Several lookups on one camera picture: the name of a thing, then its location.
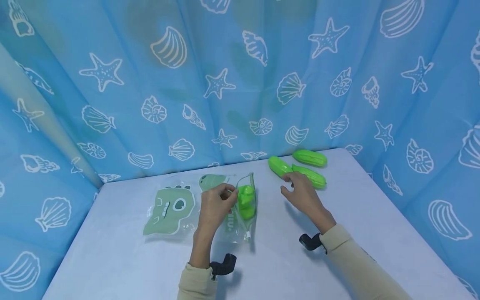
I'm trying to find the person's right hand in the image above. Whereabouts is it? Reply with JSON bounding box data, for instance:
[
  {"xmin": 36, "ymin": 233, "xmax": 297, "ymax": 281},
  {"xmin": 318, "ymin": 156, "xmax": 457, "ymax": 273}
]
[{"xmin": 280, "ymin": 171, "xmax": 337, "ymax": 235}]

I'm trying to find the person's left hand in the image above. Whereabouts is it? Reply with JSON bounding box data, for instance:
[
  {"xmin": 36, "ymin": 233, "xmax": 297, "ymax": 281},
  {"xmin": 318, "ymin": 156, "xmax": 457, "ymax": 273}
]
[{"xmin": 193, "ymin": 183, "xmax": 239, "ymax": 243}]

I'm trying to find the clear dinosaur print zip bag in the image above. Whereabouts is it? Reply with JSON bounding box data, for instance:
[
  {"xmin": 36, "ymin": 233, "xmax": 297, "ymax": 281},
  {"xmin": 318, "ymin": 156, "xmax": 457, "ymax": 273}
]
[
  {"xmin": 142, "ymin": 180, "xmax": 200, "ymax": 237},
  {"xmin": 198, "ymin": 172, "xmax": 259, "ymax": 245}
]

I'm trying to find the person's right forearm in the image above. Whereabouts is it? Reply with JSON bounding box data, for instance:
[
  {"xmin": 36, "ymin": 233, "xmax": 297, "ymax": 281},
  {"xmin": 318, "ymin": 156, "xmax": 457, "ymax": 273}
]
[{"xmin": 319, "ymin": 223, "xmax": 414, "ymax": 300}]

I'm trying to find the person's left forearm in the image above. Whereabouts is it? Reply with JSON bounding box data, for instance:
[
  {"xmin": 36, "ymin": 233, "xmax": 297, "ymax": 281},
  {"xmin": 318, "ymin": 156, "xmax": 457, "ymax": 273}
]
[{"xmin": 177, "ymin": 232, "xmax": 219, "ymax": 300}]

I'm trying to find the green toy cucumber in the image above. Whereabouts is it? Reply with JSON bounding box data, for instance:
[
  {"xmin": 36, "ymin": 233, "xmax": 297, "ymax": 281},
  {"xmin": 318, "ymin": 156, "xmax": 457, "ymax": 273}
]
[
  {"xmin": 267, "ymin": 156, "xmax": 294, "ymax": 177},
  {"xmin": 237, "ymin": 185, "xmax": 257, "ymax": 220},
  {"xmin": 291, "ymin": 163, "xmax": 327, "ymax": 190},
  {"xmin": 292, "ymin": 149, "xmax": 328, "ymax": 168}
]

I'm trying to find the black wrist band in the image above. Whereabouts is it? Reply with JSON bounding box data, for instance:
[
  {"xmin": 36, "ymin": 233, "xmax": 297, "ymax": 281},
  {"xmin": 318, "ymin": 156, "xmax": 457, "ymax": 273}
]
[
  {"xmin": 209, "ymin": 253, "xmax": 238, "ymax": 280},
  {"xmin": 299, "ymin": 233, "xmax": 328, "ymax": 255}
]

